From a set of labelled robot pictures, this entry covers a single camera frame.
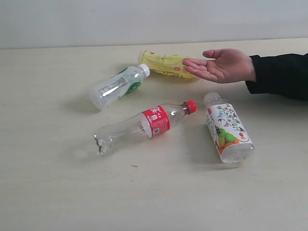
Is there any person's open bare hand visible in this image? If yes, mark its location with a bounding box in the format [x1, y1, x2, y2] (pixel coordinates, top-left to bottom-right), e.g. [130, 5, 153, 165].
[182, 49, 257, 84]

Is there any yellow label bottle red cap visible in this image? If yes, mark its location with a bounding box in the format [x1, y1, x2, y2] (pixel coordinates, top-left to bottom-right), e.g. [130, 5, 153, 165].
[138, 50, 193, 79]

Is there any floral label clear bottle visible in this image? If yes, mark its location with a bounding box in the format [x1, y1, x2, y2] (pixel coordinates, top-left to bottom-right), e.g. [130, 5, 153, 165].
[204, 92, 255, 163]

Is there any clear bottle red label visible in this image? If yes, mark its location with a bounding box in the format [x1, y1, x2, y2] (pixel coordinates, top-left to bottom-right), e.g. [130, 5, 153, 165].
[93, 101, 196, 156]

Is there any green label bottle white cap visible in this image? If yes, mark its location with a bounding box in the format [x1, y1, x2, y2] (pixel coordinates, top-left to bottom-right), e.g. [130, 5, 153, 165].
[89, 64, 150, 110]

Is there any black sleeved forearm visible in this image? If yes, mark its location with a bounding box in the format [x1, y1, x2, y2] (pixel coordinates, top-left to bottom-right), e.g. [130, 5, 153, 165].
[245, 53, 308, 101]

